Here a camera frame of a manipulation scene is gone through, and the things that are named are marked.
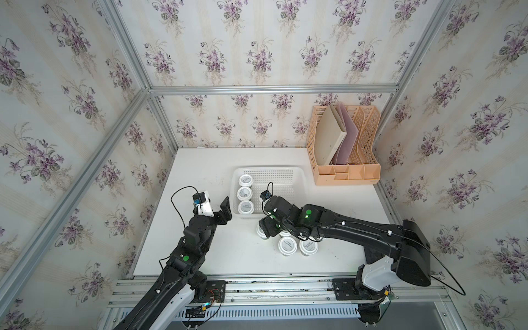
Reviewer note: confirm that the peach plastic file organizer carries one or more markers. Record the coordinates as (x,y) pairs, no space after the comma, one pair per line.
(362,166)

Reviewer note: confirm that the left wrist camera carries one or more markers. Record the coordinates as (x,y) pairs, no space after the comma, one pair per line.
(202,205)

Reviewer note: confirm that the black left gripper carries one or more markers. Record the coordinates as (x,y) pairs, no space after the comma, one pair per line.
(226,215)

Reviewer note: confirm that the small circuit board with wires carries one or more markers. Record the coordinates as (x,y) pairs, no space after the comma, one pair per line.
(196,312)

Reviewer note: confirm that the yogurt cup row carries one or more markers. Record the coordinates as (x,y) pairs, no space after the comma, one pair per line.
(287,246)
(244,193)
(308,248)
(246,207)
(246,180)
(261,233)

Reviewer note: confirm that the purple folder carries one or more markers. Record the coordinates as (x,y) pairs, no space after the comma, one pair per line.
(342,155)

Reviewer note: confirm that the beige folder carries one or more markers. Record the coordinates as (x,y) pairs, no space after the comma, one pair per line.
(330,133)

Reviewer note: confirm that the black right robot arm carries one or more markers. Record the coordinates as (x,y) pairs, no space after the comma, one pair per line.
(405,249)

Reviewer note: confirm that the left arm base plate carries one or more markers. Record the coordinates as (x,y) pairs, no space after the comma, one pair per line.
(210,291)

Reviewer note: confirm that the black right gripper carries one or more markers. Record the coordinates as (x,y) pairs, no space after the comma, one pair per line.
(265,223)

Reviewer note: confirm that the yogurt cup back row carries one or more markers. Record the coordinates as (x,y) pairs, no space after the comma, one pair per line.
(246,180)
(246,207)

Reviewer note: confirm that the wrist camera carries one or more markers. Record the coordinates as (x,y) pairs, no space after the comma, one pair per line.
(202,205)
(265,195)

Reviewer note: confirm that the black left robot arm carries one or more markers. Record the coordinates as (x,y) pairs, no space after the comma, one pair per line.
(180,279)

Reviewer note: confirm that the aluminium mounting rail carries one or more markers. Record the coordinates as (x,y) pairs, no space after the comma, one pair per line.
(282,290)

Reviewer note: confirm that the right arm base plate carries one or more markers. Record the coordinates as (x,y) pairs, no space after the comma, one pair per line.
(350,289)

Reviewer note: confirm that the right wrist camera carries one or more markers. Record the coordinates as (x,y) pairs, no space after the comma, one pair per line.
(265,195)

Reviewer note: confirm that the white perforated plastic basket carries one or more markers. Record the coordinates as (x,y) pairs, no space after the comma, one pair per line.
(288,182)

